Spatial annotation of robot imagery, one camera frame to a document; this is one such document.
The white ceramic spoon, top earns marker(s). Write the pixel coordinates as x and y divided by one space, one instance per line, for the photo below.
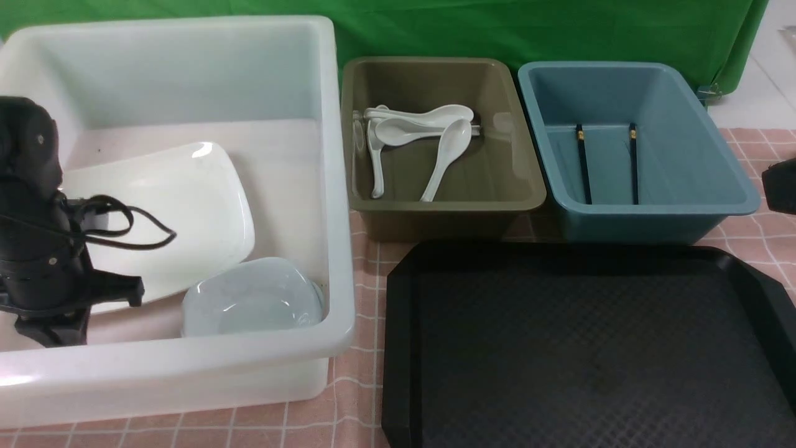
440 117

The white ceramic spoon, right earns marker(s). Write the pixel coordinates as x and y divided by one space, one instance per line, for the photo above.
453 143

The olive green plastic bin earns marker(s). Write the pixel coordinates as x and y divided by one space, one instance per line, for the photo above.
482 193

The white ceramic spoon, middle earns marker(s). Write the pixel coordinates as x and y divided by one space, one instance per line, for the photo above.
399 132

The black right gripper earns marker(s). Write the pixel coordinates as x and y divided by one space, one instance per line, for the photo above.
779 187

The large white square plate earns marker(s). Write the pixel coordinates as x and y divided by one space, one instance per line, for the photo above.
192 189

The teal blue plastic bin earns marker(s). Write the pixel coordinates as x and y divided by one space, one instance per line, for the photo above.
689 178

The green backdrop cloth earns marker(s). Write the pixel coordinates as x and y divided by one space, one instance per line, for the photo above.
708 42

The white ceramic spoon, left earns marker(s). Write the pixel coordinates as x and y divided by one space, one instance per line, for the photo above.
375 146

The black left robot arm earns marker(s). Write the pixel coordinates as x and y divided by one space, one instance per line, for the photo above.
30 158

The black plastic serving tray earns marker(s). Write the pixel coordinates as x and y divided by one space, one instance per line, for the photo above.
508 344

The pink checkered tablecloth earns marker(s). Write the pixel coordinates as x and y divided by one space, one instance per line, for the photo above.
348 412

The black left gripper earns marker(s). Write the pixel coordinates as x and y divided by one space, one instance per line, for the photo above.
48 279

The black chopstick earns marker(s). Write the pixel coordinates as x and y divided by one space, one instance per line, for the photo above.
583 159
634 157

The white ceramic spoon, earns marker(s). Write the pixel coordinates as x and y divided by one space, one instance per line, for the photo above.
440 117
453 143
399 132
375 146

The small white bowl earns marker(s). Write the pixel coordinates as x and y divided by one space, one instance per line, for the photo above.
260 295

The large white plastic bin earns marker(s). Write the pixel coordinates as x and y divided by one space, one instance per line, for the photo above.
263 88

